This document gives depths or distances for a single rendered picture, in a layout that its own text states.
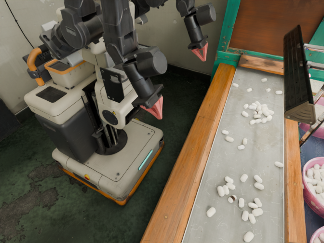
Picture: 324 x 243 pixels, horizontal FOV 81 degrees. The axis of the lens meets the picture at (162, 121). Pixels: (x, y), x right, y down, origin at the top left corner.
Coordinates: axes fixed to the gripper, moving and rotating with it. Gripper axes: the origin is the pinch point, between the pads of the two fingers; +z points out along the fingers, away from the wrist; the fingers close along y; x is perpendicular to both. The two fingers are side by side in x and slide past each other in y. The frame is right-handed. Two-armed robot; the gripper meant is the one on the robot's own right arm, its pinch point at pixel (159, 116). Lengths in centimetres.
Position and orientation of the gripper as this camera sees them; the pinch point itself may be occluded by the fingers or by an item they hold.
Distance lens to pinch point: 62.9
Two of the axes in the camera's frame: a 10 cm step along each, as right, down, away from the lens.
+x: -7.8, 0.2, 6.3
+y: 4.8, -6.3, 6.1
